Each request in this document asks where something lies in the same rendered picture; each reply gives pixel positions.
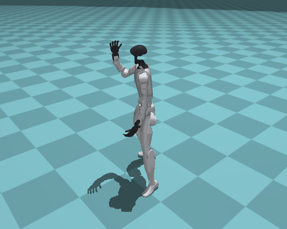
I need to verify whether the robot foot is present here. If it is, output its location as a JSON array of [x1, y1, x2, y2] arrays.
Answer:
[[142, 180, 159, 197], [138, 151, 156, 157]]

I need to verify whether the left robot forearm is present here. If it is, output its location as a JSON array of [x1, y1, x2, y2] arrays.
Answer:
[[136, 99, 148, 126]]

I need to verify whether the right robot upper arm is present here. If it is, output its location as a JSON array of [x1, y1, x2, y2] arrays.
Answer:
[[121, 64, 138, 78]]

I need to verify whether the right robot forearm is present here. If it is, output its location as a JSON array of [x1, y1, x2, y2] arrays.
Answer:
[[113, 56, 126, 72]]

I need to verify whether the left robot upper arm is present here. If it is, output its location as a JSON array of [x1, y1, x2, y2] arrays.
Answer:
[[138, 73, 149, 105]]

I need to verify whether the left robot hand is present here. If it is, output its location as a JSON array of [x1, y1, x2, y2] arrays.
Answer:
[[123, 120, 141, 137]]

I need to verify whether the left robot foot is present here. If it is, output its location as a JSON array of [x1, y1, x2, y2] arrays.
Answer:
[[142, 180, 159, 197]]

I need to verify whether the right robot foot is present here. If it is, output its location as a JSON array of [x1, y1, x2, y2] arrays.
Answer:
[[138, 151, 156, 157]]

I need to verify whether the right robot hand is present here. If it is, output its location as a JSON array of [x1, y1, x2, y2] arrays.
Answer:
[[110, 41, 122, 60]]

